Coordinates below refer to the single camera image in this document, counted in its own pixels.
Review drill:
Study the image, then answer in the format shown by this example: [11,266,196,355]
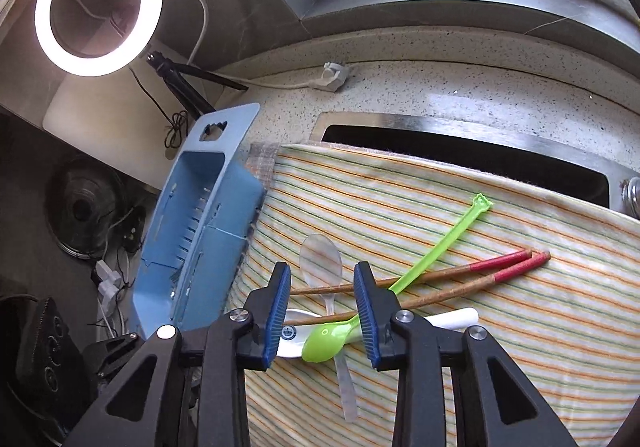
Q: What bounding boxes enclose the blue plastic utensil holder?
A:
[131,102,268,335]

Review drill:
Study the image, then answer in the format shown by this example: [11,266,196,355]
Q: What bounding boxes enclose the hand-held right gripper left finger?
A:
[62,261,292,447]

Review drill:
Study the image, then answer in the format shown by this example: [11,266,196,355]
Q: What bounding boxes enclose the striped cloth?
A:
[225,142,640,447]

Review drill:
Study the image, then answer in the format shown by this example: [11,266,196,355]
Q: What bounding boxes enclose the chrome faucet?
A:
[620,177,640,220]

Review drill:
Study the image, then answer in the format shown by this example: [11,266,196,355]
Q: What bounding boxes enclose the clear plastic spoon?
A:
[299,233,360,424]

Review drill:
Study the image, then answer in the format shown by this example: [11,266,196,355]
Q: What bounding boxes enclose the white board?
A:
[42,72,216,188]

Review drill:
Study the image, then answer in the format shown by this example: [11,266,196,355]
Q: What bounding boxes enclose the red-tipped wooden chopstick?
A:
[295,251,552,328]
[289,248,533,297]

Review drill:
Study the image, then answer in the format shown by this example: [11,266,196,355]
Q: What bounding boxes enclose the thin black cable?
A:
[130,67,201,150]

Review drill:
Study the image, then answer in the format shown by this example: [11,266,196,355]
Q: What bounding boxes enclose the black tripod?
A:
[146,52,249,120]

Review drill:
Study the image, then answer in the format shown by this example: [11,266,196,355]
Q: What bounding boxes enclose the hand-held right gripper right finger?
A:
[352,261,581,447]

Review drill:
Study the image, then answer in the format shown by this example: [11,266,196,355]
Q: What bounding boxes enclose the white power cable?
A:
[160,0,353,95]

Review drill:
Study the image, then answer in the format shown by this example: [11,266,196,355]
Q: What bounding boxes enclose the white power adapter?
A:
[92,259,131,308]

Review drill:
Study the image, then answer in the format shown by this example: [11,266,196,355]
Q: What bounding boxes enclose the stainless steel sink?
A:
[312,111,640,222]

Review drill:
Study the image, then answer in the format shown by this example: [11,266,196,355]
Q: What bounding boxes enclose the black desk fan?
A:
[45,154,128,258]

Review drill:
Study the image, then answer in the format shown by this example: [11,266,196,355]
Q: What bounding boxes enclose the ring light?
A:
[34,0,165,78]

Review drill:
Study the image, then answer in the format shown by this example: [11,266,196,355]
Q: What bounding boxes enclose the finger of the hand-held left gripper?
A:
[82,333,141,380]

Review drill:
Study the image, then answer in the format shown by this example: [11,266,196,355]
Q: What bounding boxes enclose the green plastic spoon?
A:
[301,193,495,364]

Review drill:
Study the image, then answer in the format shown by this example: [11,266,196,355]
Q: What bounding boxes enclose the white ceramic spoon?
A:
[274,307,481,360]

